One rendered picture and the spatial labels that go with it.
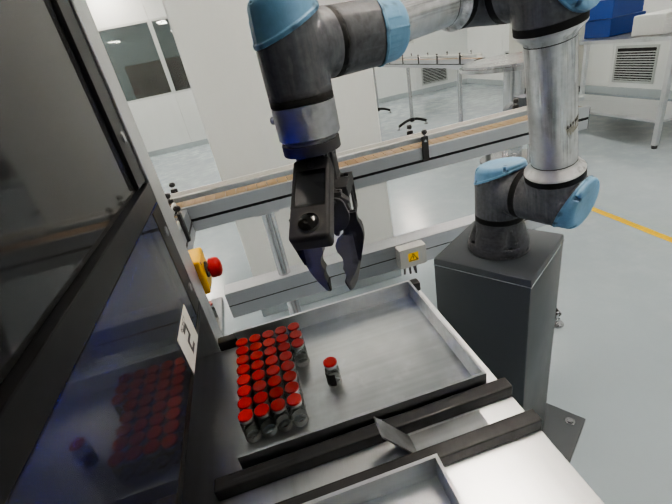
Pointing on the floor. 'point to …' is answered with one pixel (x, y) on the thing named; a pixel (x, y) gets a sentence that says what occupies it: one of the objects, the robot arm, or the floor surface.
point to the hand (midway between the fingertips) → (338, 284)
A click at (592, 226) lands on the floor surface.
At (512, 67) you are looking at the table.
